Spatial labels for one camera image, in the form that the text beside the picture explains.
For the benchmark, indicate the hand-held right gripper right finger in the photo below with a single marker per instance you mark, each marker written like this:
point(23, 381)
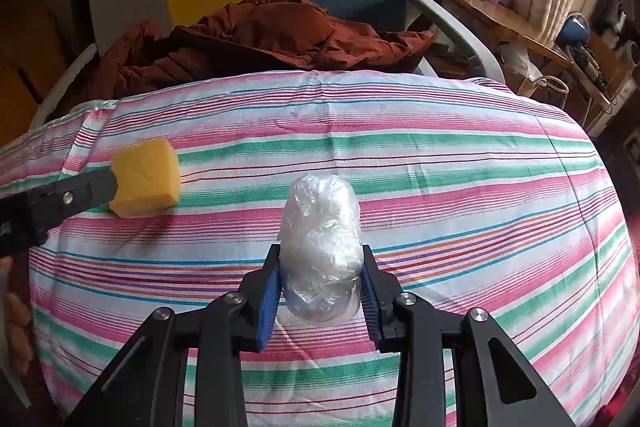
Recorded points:
point(370, 307)

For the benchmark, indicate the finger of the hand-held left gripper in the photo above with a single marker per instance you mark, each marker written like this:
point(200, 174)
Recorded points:
point(75, 196)

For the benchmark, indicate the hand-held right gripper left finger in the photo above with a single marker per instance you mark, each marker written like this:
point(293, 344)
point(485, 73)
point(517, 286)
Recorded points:
point(269, 307)

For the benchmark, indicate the yellow sponge block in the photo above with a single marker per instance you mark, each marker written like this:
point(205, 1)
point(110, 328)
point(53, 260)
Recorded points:
point(145, 177)

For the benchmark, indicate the clear plastic ball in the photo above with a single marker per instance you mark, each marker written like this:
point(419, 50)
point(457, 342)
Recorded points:
point(320, 232)

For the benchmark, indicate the person's left hand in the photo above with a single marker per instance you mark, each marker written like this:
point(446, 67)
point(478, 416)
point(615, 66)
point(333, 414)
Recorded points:
point(20, 314)

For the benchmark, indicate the wooden wardrobe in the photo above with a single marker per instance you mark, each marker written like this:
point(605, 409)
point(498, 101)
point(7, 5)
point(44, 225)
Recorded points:
point(25, 57)

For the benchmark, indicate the red-brown padded jacket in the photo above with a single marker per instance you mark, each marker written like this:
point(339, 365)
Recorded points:
point(260, 37)

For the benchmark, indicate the brown paper bag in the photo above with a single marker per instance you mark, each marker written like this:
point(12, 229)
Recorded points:
point(542, 92)

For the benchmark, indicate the white plastic bag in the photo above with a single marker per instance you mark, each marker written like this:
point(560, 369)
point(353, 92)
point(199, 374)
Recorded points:
point(520, 59)

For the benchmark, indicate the wooden desk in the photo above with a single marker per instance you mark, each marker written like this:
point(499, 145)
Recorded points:
point(500, 17)

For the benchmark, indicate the cluttered side table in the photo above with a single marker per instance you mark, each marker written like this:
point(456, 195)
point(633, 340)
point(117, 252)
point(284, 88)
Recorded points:
point(615, 97)

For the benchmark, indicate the power strip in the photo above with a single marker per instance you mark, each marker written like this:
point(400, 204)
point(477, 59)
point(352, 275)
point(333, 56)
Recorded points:
point(590, 67)

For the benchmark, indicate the blue desk lamp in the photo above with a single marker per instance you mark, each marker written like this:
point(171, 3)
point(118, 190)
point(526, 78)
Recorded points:
point(575, 29)

